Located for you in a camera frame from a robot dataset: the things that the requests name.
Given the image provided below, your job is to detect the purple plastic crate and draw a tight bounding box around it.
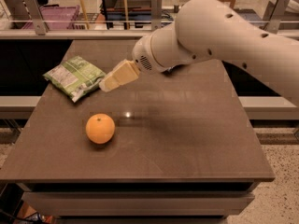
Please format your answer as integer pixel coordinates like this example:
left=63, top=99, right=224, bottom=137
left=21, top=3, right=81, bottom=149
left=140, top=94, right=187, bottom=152
left=21, top=5, right=81, bottom=31

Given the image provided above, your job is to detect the left metal railing post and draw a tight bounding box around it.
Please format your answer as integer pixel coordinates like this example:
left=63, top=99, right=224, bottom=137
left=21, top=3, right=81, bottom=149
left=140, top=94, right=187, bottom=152
left=24, top=0, right=48, bottom=35

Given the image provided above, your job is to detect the right metal railing post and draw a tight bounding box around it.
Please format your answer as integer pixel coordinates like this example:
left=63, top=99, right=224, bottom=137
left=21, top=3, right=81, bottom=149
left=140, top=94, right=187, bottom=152
left=263, top=0, right=299, bottom=33

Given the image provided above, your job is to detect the green jalapeno chip bag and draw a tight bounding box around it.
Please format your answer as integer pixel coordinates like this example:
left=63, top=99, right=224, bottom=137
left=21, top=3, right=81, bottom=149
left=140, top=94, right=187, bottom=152
left=43, top=56, right=106, bottom=103

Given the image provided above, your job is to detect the middle metal railing post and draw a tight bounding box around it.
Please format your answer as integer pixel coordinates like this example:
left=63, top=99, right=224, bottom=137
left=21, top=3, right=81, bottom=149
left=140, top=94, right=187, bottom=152
left=151, top=0, right=162, bottom=31

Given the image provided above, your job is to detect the metal railing post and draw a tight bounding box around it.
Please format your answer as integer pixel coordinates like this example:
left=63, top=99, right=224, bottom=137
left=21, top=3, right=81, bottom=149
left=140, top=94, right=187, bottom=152
left=263, top=0, right=299, bottom=33
left=24, top=0, right=48, bottom=35
left=151, top=0, right=162, bottom=31

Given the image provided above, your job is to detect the orange fruit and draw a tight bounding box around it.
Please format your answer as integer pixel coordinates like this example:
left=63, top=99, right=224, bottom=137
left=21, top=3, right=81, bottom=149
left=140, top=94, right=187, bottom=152
left=85, top=114, right=115, bottom=145

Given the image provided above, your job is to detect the brown table with drawers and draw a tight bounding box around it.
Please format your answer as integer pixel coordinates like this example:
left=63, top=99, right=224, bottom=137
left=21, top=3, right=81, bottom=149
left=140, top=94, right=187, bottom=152
left=0, top=39, right=276, bottom=224

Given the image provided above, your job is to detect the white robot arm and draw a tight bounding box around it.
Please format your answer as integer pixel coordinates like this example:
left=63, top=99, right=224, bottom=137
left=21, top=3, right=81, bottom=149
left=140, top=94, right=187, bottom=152
left=99, top=0, right=299, bottom=105

